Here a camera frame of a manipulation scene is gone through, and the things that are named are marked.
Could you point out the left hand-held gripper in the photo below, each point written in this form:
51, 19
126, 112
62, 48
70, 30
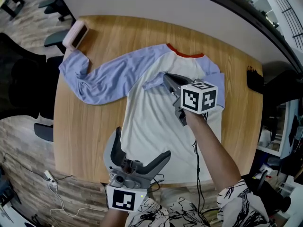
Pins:
123, 198

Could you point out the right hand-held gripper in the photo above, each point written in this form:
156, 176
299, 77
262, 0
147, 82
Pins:
198, 96

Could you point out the white shirt with blue sleeves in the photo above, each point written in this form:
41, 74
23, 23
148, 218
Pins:
151, 126

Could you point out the person's right forearm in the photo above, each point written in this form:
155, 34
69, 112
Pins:
208, 150

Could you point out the person's left forearm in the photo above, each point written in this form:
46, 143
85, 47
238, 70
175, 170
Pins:
113, 219

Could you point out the white desk partition black rim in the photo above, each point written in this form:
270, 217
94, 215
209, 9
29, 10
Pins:
165, 6

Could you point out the black pouch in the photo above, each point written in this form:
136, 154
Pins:
255, 79

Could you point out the white power strip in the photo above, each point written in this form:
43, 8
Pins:
49, 177

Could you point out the black stair railing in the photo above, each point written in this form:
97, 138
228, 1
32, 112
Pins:
287, 13

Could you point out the black mesh office chair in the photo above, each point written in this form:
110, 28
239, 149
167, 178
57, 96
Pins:
21, 84

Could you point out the black office chair with headrest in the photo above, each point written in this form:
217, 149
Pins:
53, 3

